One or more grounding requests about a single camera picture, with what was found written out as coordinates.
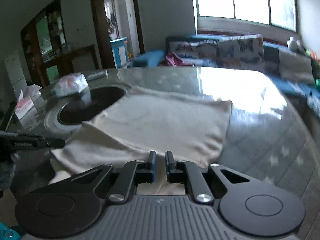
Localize panda plush toy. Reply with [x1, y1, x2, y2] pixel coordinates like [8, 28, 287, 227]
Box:
[287, 37, 303, 49]

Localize large butterfly print pillow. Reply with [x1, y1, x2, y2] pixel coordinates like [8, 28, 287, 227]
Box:
[216, 34, 265, 73]

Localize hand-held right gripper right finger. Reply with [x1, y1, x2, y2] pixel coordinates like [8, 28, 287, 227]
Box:
[165, 151, 250, 204]

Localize blue sofa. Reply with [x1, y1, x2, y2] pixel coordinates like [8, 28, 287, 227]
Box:
[131, 34, 320, 119]

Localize cream garment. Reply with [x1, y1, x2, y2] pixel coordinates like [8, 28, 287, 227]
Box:
[49, 85, 233, 196]

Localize light blue cabinet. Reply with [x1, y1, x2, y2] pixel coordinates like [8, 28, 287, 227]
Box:
[110, 37, 130, 68]

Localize white plastic bag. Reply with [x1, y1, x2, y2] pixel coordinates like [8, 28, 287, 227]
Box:
[54, 72, 90, 98]

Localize hanging clothes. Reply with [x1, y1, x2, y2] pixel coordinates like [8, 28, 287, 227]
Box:
[106, 12, 119, 34]

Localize long butterfly print pillow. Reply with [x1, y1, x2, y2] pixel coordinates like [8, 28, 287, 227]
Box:
[169, 40, 219, 67]

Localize black round table recess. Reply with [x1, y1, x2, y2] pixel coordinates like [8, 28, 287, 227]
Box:
[45, 85, 130, 133]

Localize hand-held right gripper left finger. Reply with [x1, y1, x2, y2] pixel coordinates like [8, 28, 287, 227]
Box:
[71, 151, 157, 204]

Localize small grey bar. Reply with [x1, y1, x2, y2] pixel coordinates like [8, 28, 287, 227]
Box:
[85, 70, 108, 80]

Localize grey cushion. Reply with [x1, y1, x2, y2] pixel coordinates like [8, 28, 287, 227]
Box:
[277, 48, 315, 84]

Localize dark wooden cabinet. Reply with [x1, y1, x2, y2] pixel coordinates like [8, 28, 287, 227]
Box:
[41, 44, 103, 87]

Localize dark wooden door frame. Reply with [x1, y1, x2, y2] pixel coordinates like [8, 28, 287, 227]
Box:
[89, 0, 145, 69]

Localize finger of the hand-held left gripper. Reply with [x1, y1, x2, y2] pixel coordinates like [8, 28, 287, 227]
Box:
[0, 131, 66, 155]

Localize teal plastic object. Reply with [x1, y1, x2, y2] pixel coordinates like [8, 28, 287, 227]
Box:
[0, 221, 22, 239]

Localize colourful plush toy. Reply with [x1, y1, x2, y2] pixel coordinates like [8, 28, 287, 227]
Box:
[304, 49, 320, 63]

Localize white refrigerator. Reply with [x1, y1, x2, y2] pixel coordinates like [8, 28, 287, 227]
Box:
[4, 50, 28, 100]

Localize pink cloth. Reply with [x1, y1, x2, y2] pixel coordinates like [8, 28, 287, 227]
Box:
[162, 52, 194, 67]

